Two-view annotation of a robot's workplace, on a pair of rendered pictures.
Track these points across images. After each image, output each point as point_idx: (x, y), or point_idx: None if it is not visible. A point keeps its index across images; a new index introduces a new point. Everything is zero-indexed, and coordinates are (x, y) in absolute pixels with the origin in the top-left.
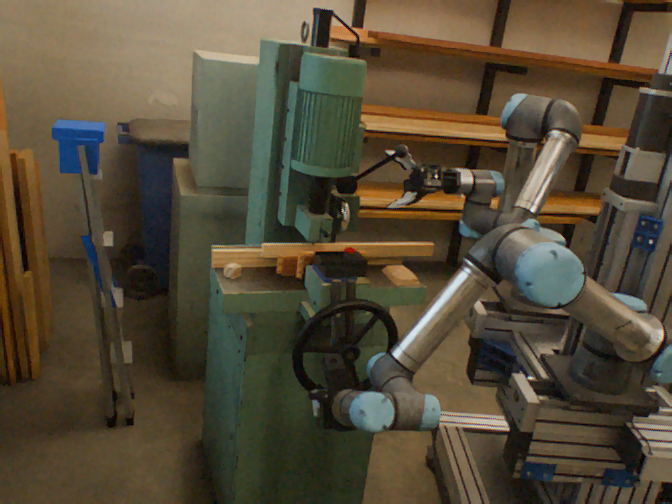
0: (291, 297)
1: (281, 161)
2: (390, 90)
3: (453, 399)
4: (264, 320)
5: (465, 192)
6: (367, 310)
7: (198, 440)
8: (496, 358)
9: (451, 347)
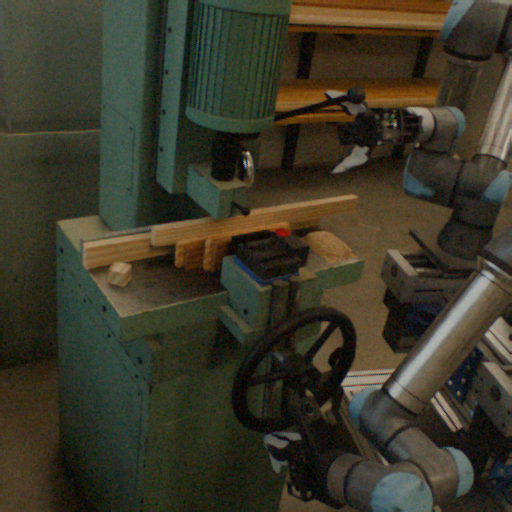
0: (208, 304)
1: (159, 103)
2: None
3: (332, 342)
4: (174, 339)
5: (423, 140)
6: (326, 321)
7: (55, 448)
8: (428, 324)
9: None
